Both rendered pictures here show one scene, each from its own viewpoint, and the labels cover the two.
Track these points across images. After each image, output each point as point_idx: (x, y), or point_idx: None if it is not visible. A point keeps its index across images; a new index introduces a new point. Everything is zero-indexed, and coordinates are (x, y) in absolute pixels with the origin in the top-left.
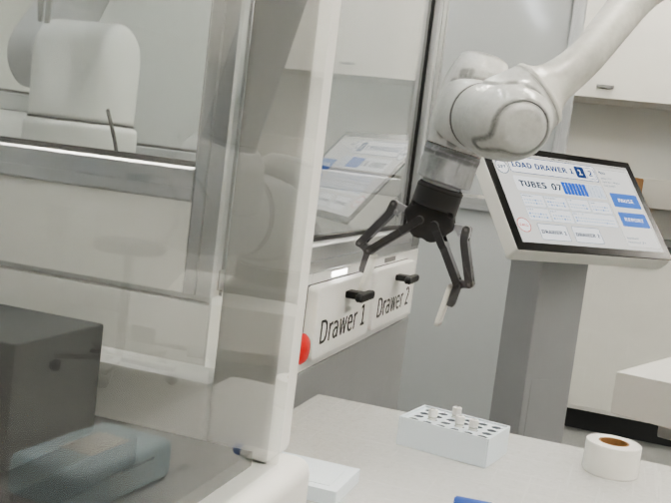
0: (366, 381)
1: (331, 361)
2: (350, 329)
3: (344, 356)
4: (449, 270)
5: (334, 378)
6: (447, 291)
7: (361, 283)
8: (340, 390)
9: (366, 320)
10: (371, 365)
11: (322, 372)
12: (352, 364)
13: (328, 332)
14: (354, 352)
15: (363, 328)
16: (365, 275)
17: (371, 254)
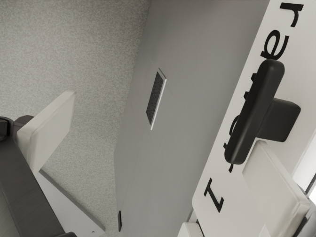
0: (161, 209)
1: (234, 89)
2: (228, 134)
3: (209, 147)
4: (19, 167)
5: (214, 101)
6: (34, 122)
7: (271, 153)
8: (194, 126)
9: (198, 211)
10: (160, 232)
11: (244, 50)
12: (190, 173)
13: (293, 0)
14: (193, 185)
15: (199, 194)
16: (276, 164)
17: (303, 212)
